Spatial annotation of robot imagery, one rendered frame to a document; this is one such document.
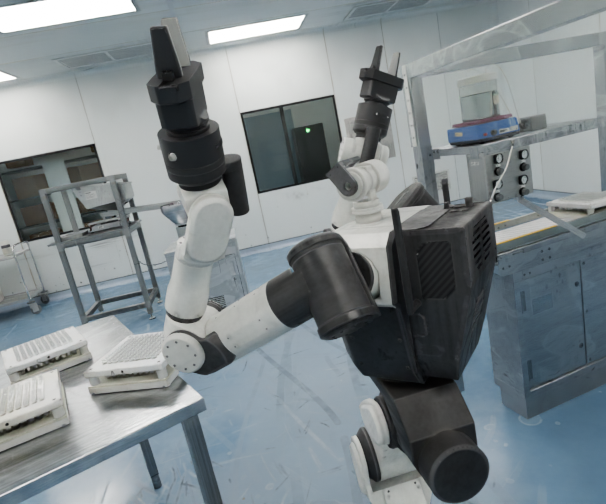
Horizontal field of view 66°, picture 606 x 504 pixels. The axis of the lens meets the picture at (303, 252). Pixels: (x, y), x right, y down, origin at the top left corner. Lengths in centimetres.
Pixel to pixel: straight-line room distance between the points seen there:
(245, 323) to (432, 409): 39
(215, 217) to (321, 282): 19
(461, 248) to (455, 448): 34
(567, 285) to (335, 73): 536
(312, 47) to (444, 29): 198
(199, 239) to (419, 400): 50
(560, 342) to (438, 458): 166
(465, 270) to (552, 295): 160
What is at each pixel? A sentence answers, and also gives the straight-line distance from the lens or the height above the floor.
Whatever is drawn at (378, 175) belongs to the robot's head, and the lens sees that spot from 92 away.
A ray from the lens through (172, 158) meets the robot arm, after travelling 69.
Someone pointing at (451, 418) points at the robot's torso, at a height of 89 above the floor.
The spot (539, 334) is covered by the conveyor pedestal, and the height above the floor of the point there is 40.
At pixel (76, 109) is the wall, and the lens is 719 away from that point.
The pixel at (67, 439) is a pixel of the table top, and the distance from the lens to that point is 133.
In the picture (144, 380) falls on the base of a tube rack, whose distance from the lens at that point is 141.
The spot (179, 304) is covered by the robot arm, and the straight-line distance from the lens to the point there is 82.
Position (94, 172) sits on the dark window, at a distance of 713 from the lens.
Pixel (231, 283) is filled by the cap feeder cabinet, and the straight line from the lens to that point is 421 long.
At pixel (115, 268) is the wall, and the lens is 725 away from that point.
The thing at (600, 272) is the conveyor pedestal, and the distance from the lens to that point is 257.
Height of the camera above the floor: 143
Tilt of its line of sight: 13 degrees down
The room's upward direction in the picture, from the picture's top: 12 degrees counter-clockwise
